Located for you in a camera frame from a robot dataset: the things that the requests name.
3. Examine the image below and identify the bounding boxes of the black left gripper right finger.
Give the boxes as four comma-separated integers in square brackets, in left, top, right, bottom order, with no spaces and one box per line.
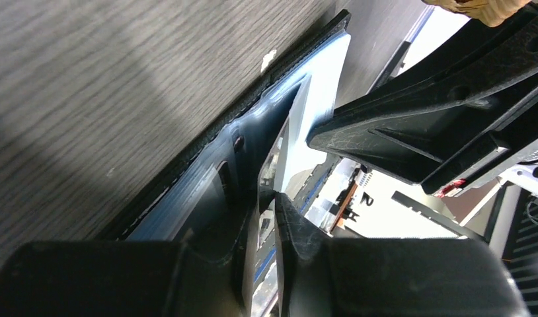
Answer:
[274,193,530,316]

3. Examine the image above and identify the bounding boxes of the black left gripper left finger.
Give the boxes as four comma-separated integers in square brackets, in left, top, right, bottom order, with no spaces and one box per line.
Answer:
[0,191,259,316]

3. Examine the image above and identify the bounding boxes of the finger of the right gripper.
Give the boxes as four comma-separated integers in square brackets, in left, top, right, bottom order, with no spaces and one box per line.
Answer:
[307,3,538,196]

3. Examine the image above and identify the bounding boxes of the black leather card holder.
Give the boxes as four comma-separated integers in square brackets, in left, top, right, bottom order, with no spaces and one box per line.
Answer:
[97,10,351,241]

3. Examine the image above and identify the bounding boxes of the woven wicker tray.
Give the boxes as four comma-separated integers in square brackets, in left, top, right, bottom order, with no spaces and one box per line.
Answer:
[422,0,531,27]

